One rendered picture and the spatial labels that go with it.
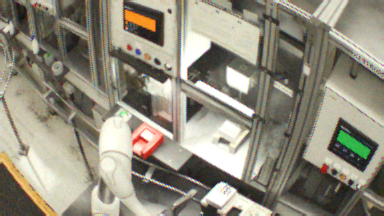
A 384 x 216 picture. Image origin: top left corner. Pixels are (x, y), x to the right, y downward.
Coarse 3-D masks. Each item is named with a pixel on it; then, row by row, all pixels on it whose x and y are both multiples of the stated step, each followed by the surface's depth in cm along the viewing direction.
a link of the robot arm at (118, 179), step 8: (104, 152) 160; (112, 152) 159; (120, 152) 160; (104, 160) 153; (112, 160) 153; (120, 160) 158; (128, 160) 162; (104, 168) 152; (112, 168) 151; (120, 168) 154; (128, 168) 160; (104, 176) 153; (112, 176) 152; (120, 176) 154; (128, 176) 160; (112, 184) 155; (120, 184) 155; (128, 184) 159; (112, 192) 160; (120, 192) 158; (128, 192) 161
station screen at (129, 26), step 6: (126, 6) 184; (138, 12) 182; (144, 12) 180; (150, 18) 180; (126, 24) 193; (132, 24) 191; (138, 24) 188; (156, 24) 180; (126, 30) 196; (132, 30) 194; (138, 30) 191; (144, 30) 188; (150, 30) 186; (144, 36) 191; (150, 36) 188; (156, 36) 186; (156, 42) 188
